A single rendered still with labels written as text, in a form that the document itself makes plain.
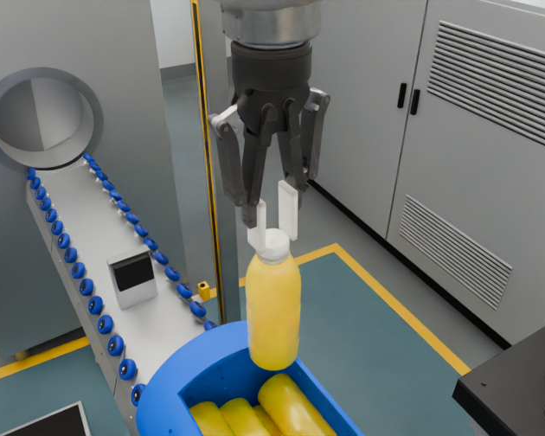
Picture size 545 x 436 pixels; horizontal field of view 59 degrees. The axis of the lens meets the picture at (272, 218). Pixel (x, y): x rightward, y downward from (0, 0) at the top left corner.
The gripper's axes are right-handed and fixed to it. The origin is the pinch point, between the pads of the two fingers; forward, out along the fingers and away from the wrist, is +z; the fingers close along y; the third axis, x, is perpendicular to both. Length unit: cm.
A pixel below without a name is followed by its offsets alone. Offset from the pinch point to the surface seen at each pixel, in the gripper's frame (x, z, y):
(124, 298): -54, 53, 8
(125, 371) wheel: -33, 53, 16
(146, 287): -54, 53, 2
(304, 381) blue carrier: -2.9, 40.7, -8.4
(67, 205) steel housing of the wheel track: -110, 57, 8
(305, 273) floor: -119, 150, -101
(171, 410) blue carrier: -4.0, 30.6, 15.0
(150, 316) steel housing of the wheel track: -49, 57, 4
